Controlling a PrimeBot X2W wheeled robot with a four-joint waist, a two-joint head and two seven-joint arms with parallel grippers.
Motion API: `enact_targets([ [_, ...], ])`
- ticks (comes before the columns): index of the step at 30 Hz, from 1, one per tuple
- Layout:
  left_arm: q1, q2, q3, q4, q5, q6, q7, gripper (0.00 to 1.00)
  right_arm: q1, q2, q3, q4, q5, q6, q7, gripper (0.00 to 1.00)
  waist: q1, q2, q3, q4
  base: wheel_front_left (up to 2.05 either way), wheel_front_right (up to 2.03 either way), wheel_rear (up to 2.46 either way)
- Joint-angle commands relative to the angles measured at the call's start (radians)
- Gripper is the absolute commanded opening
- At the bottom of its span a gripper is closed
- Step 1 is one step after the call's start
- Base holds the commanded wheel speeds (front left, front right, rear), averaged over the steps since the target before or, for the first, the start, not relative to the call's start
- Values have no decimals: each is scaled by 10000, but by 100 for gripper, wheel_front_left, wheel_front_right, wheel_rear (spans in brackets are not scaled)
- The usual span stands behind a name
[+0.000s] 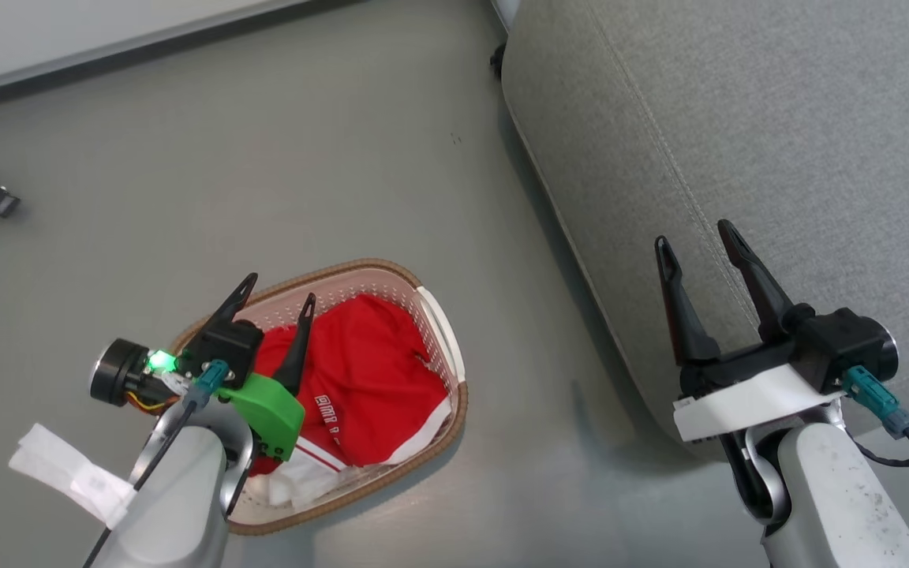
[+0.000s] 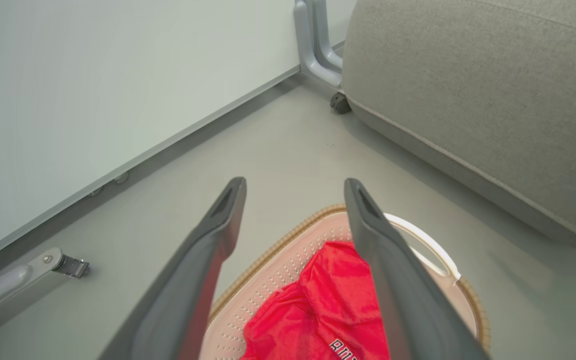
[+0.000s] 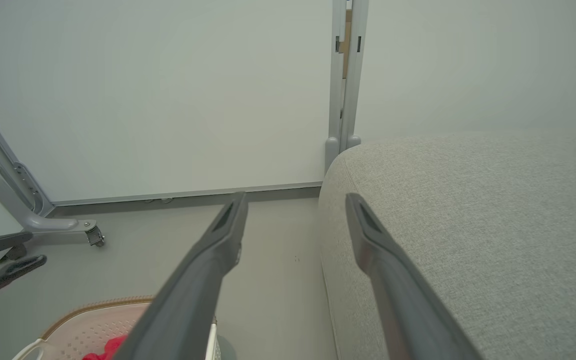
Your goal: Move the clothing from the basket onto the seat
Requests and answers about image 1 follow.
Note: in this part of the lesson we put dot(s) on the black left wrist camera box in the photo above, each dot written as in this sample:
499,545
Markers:
226,347

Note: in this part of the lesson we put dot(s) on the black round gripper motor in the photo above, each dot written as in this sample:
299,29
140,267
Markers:
115,372
891,353

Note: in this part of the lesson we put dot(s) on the red and white jersey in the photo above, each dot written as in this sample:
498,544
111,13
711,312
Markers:
368,371

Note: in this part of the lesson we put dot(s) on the grey fabric sofa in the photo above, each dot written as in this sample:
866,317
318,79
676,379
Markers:
738,118

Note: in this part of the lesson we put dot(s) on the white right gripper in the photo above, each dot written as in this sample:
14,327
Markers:
754,402

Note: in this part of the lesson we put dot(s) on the cream plastic laundry basket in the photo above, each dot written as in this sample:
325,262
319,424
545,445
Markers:
375,282

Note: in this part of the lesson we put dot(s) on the white tape strip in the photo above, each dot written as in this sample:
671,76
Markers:
68,473

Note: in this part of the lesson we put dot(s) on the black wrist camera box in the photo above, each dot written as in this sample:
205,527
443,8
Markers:
841,343
226,347

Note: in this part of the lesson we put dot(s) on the black round left gripper motor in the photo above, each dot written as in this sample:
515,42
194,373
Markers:
115,372

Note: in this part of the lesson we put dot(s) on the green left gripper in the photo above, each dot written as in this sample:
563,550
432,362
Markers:
273,414

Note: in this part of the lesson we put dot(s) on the black round right gripper motor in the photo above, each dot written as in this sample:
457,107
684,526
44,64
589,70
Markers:
891,353

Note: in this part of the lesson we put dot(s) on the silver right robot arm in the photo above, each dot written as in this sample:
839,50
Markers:
833,505

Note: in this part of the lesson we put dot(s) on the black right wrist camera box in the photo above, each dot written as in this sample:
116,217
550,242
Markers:
841,343

